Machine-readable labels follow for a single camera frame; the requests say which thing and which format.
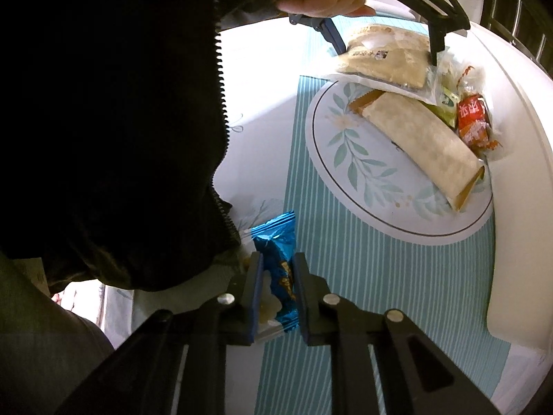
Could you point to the grey knit sweater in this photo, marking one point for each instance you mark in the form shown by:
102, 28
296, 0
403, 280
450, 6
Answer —
39, 346

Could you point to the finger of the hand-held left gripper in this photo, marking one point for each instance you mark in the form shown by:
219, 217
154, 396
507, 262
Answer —
335, 39
437, 43

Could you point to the white plastic bin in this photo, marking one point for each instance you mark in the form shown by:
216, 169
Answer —
522, 181

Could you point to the metal window grille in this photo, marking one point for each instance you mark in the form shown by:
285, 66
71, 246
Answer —
514, 21

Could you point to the blue white snack packet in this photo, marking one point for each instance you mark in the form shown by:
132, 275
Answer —
276, 242

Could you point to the red twist-wrapped candy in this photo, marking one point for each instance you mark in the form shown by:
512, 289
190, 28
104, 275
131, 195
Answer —
471, 121

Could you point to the tan wafer packet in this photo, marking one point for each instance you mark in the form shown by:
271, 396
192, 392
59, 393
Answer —
423, 142

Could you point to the green snack packet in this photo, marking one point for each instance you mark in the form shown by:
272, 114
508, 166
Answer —
447, 108

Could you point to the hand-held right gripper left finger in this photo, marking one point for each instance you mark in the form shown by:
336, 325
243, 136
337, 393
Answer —
255, 302

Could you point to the black zip jacket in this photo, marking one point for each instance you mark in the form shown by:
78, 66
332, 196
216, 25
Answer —
108, 116

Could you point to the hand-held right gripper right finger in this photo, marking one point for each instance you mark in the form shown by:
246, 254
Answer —
301, 298

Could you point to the clear beige cake packet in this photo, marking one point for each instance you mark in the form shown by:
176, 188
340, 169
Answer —
380, 62

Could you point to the teal white printed tablecloth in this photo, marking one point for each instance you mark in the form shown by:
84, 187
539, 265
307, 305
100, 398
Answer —
389, 276

